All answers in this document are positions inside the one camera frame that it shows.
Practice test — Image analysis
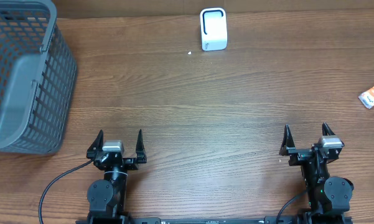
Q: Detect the dark grey plastic basket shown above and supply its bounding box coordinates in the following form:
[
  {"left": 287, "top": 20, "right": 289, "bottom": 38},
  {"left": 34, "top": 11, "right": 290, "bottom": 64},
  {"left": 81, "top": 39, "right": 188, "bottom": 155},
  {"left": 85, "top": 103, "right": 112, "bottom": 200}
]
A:
[{"left": 0, "top": 0, "right": 77, "bottom": 154}]

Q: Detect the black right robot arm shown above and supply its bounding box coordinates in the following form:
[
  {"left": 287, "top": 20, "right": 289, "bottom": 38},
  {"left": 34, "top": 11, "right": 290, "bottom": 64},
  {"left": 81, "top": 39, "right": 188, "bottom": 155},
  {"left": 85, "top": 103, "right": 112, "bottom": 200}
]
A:
[{"left": 276, "top": 123, "right": 354, "bottom": 223}]

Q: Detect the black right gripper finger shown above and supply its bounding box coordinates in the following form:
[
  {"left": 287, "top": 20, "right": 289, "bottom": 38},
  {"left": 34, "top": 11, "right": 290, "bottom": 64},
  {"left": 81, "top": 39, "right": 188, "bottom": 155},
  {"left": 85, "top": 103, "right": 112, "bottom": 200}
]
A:
[
  {"left": 322, "top": 122, "right": 335, "bottom": 136},
  {"left": 279, "top": 124, "right": 296, "bottom": 154}
]

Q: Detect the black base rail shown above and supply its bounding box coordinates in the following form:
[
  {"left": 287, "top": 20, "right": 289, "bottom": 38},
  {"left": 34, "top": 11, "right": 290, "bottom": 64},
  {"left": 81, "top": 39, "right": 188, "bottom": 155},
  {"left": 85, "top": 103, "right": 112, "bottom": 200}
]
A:
[{"left": 75, "top": 215, "right": 353, "bottom": 224}]

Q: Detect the small orange tissue box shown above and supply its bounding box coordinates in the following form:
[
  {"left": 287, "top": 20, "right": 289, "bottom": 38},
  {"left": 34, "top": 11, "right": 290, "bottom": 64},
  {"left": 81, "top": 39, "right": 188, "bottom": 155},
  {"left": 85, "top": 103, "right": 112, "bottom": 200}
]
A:
[{"left": 358, "top": 86, "right": 374, "bottom": 109}]

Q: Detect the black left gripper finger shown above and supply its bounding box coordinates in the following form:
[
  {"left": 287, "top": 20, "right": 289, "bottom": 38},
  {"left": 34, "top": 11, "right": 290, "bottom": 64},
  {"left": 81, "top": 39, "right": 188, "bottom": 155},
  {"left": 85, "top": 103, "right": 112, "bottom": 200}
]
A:
[
  {"left": 135, "top": 129, "right": 146, "bottom": 157},
  {"left": 87, "top": 129, "right": 103, "bottom": 152}
]

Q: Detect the white barcode scanner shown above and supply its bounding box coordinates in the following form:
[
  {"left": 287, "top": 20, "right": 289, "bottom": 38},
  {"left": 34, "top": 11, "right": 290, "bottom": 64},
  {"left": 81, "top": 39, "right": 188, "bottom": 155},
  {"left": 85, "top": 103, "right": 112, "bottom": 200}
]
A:
[{"left": 200, "top": 7, "right": 228, "bottom": 52}]

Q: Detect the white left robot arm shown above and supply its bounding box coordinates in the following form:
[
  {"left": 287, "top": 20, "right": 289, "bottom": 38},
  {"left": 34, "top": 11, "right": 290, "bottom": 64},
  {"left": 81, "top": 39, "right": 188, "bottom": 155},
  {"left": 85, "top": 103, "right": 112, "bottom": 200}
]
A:
[{"left": 86, "top": 131, "right": 147, "bottom": 224}]

